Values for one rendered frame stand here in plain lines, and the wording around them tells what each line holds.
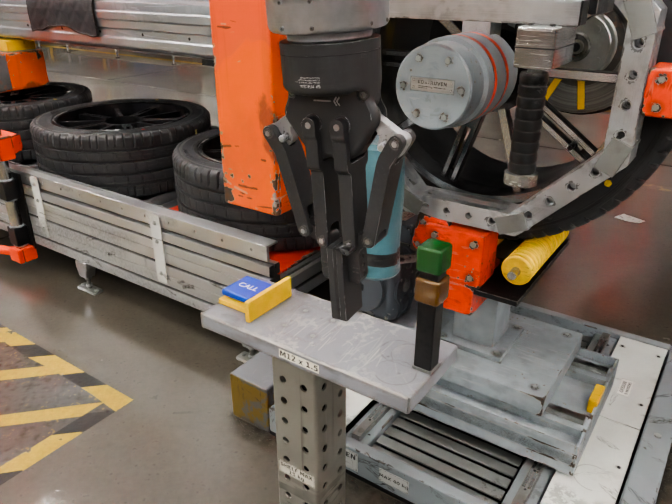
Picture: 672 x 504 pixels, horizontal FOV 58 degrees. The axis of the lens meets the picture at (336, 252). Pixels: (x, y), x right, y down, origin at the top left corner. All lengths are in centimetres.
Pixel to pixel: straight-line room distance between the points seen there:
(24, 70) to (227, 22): 194
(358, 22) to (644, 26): 63
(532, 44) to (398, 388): 50
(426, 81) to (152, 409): 109
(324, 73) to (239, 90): 89
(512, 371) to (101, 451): 95
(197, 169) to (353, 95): 134
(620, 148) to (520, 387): 55
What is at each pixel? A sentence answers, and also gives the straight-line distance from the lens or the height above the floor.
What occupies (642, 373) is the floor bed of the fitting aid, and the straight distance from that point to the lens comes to 176.
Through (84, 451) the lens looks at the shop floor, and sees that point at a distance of 159.
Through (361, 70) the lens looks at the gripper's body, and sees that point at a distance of 45.
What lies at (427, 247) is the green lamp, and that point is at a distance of 86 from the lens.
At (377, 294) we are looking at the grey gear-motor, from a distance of 145.
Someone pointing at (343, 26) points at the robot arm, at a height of 98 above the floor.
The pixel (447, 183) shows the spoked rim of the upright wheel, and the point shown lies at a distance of 125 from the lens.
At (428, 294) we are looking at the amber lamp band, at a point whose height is 59.
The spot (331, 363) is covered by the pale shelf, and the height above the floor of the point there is 45.
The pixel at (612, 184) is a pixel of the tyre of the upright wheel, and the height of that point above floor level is 68.
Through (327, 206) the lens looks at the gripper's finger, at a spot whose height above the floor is 84.
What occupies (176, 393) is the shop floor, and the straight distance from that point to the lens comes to 169.
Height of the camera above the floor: 101
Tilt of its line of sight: 25 degrees down
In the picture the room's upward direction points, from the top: straight up
